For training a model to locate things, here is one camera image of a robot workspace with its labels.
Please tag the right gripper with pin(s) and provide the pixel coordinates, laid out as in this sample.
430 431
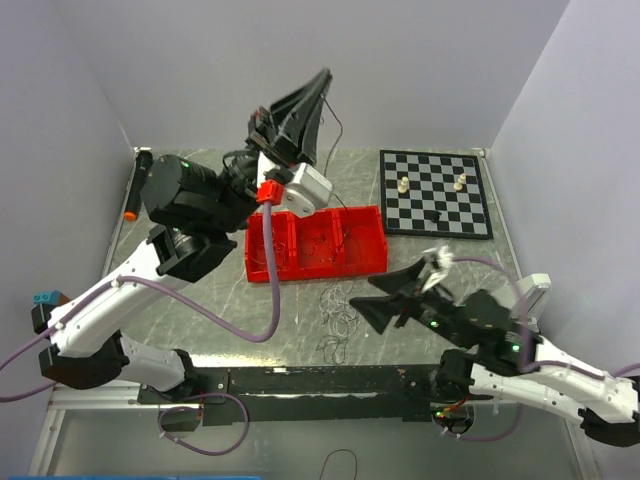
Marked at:
399 283

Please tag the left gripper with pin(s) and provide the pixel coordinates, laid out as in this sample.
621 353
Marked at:
265 137

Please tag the red three-compartment bin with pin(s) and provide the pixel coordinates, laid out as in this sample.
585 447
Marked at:
332 243

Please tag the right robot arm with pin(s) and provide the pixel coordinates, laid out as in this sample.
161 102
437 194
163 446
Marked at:
494 353

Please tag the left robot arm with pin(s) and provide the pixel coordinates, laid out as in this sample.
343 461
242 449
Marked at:
194 210

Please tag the black chess piece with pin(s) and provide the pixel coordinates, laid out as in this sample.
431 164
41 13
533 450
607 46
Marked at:
435 216

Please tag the white chess pawn left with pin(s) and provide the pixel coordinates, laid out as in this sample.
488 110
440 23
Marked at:
403 185

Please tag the white chess pawn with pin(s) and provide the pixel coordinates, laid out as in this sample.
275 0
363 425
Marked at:
460 183
403 185

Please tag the chessboard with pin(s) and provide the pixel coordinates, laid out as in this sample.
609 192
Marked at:
464 214

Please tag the white chess pawn right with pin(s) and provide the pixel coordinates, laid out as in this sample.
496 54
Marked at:
460 183

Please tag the white stand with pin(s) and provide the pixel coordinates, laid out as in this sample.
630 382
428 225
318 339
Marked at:
536 290

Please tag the black marker orange cap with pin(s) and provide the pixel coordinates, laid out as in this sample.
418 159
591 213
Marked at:
142 164

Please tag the blue brown toy block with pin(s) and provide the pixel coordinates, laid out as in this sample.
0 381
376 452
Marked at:
48 300

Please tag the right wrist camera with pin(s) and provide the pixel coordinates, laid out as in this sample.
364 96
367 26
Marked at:
438 263

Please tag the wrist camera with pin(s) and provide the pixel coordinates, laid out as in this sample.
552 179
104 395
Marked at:
307 191
438 263

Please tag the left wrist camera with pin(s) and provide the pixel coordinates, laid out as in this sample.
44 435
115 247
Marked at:
307 191

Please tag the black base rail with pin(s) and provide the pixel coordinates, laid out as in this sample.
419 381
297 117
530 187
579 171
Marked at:
297 393

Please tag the aluminium frame rail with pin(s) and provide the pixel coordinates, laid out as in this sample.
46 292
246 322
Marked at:
114 395

